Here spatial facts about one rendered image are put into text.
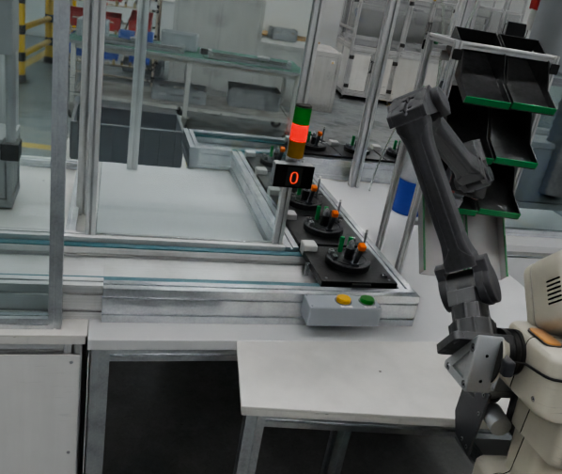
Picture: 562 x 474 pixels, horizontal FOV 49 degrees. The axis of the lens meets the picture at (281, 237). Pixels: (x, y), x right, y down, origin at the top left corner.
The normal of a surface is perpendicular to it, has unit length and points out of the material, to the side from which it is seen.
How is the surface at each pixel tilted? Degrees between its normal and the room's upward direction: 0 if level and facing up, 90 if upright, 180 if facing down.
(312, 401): 0
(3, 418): 91
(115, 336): 0
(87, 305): 90
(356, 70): 90
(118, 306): 90
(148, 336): 0
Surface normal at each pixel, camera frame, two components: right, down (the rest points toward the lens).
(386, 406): 0.16, -0.91
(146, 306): 0.23, 0.42
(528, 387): -0.98, -0.11
